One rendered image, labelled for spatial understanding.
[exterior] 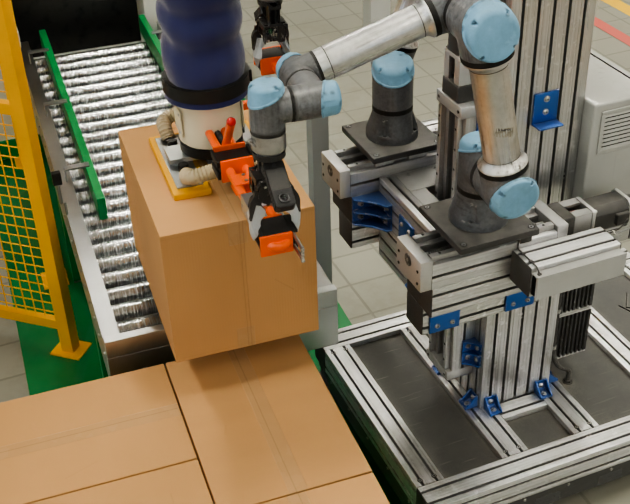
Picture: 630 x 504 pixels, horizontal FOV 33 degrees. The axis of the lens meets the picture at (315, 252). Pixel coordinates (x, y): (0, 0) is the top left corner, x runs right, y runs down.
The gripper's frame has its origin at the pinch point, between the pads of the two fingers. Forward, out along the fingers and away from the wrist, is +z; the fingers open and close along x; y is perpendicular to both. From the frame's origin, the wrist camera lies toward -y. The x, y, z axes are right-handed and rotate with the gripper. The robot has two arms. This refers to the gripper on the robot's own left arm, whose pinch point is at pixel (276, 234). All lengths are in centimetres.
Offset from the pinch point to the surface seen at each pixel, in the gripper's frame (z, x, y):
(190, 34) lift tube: -29, 5, 50
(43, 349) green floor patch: 119, 55, 135
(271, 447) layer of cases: 66, 4, 3
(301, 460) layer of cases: 66, -2, -4
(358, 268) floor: 118, -73, 142
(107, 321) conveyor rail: 60, 35, 64
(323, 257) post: 86, -47, 109
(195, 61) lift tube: -21, 4, 51
